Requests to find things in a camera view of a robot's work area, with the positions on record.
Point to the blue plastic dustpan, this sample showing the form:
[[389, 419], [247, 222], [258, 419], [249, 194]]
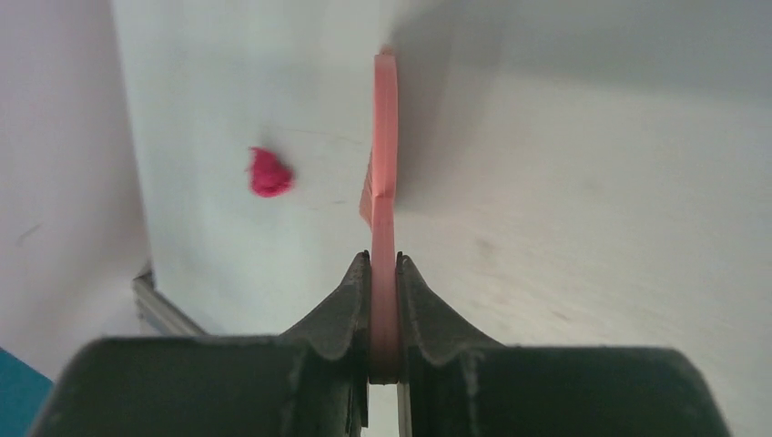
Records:
[[23, 392]]

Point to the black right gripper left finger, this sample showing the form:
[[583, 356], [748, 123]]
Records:
[[341, 322]]

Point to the small pink paper ball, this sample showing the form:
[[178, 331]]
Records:
[[269, 176]]

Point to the pink hand brush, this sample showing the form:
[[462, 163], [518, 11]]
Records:
[[377, 208]]

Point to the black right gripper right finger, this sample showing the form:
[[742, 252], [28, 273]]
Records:
[[431, 328]]

